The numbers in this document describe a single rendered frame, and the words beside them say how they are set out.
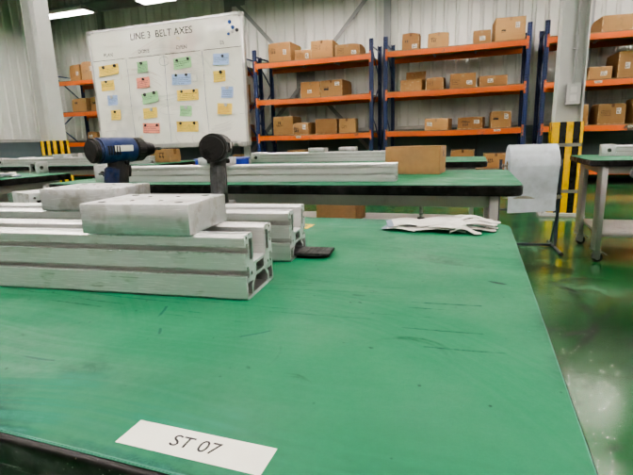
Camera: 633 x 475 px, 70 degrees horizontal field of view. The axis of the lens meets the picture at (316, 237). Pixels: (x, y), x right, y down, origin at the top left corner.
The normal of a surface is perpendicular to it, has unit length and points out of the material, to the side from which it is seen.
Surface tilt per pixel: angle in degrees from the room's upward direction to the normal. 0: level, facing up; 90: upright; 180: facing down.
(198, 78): 90
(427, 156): 87
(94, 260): 90
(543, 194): 97
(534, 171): 100
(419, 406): 0
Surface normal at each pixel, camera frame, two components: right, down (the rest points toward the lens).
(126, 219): -0.23, 0.21
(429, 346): -0.03, -0.98
